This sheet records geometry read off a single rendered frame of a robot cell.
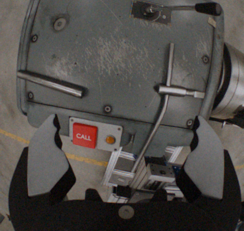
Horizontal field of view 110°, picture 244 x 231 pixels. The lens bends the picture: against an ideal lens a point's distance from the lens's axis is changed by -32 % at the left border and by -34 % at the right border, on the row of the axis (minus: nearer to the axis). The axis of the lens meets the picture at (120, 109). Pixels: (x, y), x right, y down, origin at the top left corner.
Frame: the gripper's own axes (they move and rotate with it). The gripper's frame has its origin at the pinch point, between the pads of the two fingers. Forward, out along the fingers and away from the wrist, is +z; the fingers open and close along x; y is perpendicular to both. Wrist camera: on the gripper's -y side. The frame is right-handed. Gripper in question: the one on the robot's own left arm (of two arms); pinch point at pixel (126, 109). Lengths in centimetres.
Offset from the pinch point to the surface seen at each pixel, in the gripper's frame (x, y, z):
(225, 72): 31.4, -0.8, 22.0
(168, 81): 8.7, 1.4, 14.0
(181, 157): 92, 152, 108
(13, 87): -185, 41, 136
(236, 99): 35.6, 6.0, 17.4
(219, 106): 29.8, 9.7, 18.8
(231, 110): 36.5, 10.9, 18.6
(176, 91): 10.4, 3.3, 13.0
